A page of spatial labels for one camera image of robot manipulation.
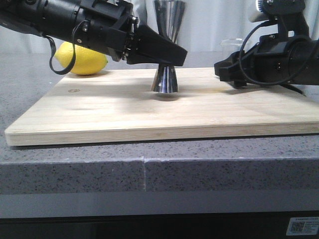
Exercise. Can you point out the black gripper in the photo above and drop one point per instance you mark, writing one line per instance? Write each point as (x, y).
(272, 60)
(104, 27)

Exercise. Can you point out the glass measuring beaker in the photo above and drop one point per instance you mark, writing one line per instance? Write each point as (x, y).
(231, 45)

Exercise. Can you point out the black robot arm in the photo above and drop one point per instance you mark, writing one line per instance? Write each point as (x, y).
(25, 16)

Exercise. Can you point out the yellow lemon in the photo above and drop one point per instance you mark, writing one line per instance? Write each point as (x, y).
(87, 62)

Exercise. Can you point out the wooden cutting board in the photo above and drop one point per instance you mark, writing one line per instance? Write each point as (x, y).
(118, 106)

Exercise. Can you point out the white label sticker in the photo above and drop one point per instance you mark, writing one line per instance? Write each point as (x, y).
(303, 226)

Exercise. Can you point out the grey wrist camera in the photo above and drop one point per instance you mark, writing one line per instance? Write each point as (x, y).
(286, 14)

